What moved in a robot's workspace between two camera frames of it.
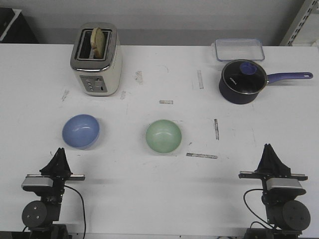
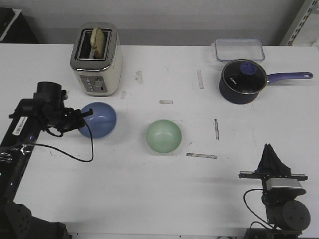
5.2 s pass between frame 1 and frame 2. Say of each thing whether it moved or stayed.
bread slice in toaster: stayed
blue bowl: moved
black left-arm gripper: moved
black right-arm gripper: stayed
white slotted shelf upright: stayed
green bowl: stayed
